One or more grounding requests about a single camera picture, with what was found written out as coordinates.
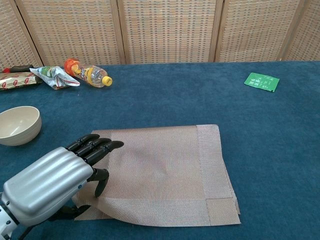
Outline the woven bamboo screen panel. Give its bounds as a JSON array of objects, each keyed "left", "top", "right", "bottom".
[
  {"left": 214, "top": 0, "right": 306, "bottom": 63},
  {"left": 15, "top": 0, "right": 127, "bottom": 66},
  {"left": 0, "top": 0, "right": 44, "bottom": 72},
  {"left": 116, "top": 0, "right": 224, "bottom": 65},
  {"left": 282, "top": 0, "right": 320, "bottom": 62}
]

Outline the woven beige placemat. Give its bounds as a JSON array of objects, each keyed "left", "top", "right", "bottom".
[{"left": 70, "top": 124, "right": 242, "bottom": 228}]

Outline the green sachet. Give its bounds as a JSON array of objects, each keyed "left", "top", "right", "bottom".
[{"left": 243, "top": 72, "right": 280, "bottom": 93}]

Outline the black left hand cable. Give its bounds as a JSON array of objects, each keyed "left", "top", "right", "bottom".
[{"left": 18, "top": 224, "right": 34, "bottom": 240}]

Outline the beige bowl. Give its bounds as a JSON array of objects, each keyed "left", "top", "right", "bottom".
[{"left": 0, "top": 105, "right": 43, "bottom": 147}]

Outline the gold foil packet red print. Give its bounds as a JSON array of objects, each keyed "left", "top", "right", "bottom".
[{"left": 0, "top": 71, "right": 43, "bottom": 92}]

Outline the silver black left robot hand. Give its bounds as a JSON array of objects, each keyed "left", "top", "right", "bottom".
[{"left": 1, "top": 134, "right": 125, "bottom": 227}]

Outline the plastic bottle with yellow cap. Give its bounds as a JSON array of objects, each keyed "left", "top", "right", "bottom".
[{"left": 63, "top": 57, "right": 113, "bottom": 89}]

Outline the black box with red end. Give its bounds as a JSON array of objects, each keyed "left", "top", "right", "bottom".
[{"left": 1, "top": 64, "right": 35, "bottom": 74}]

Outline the crumpled white green snack bag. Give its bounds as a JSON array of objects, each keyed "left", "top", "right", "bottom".
[{"left": 29, "top": 65, "right": 81, "bottom": 91}]

